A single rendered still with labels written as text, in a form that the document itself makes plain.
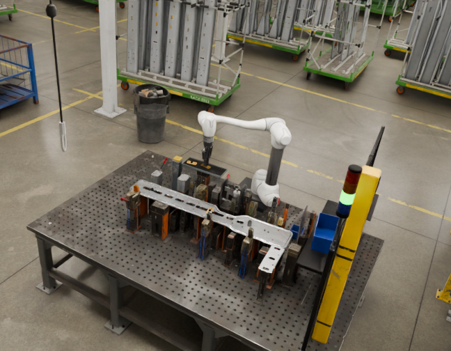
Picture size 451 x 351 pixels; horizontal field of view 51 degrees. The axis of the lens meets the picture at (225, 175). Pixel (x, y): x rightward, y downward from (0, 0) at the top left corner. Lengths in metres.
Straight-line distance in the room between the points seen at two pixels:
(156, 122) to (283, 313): 3.81
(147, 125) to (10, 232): 2.37
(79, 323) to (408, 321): 2.90
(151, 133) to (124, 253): 3.11
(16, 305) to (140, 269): 1.30
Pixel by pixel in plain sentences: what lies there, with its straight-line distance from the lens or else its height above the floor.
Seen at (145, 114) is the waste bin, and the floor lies 0.45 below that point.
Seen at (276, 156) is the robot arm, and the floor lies 1.33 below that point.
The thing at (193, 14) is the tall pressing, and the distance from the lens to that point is 7.80.
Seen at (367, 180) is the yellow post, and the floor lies 1.97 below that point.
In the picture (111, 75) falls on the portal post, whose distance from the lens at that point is 7.31.
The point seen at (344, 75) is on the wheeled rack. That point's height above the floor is 0.28.
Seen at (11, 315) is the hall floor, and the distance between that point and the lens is 4.42.
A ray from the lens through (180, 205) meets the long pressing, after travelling 3.75.
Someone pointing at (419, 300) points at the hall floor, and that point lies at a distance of 5.01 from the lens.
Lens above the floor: 3.20
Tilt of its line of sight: 32 degrees down
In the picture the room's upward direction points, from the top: 7 degrees clockwise
